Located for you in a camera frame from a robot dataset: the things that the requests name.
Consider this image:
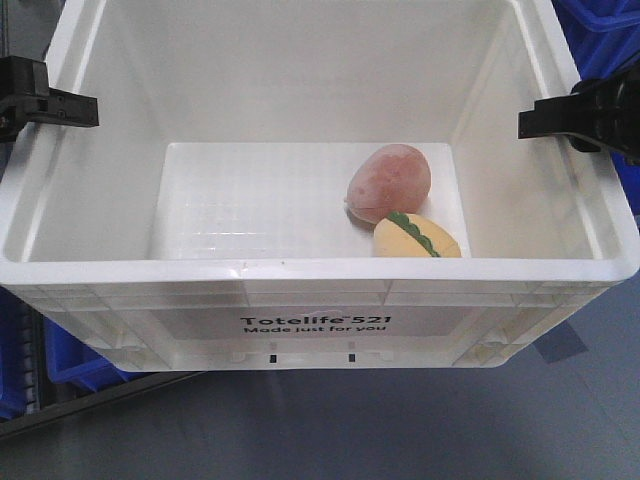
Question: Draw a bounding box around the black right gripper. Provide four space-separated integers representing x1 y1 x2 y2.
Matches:
517 64 639 165

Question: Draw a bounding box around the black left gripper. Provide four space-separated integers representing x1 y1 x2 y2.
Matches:
1 55 98 143

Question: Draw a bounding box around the white plastic tote box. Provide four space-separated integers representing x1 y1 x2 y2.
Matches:
1 1 639 371

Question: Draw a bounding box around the pink plush ball toy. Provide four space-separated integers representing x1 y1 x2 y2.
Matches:
345 144 432 224

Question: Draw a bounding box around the yellow plush fruit toy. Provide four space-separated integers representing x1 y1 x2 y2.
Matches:
373 212 462 258

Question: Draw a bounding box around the blue storage bin right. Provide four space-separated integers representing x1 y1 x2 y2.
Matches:
551 0 640 216

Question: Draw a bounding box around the blue storage bin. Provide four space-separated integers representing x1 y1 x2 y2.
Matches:
551 0 640 216
1 289 142 422

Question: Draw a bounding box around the blue storage bin left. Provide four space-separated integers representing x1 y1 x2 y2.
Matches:
1 289 142 422

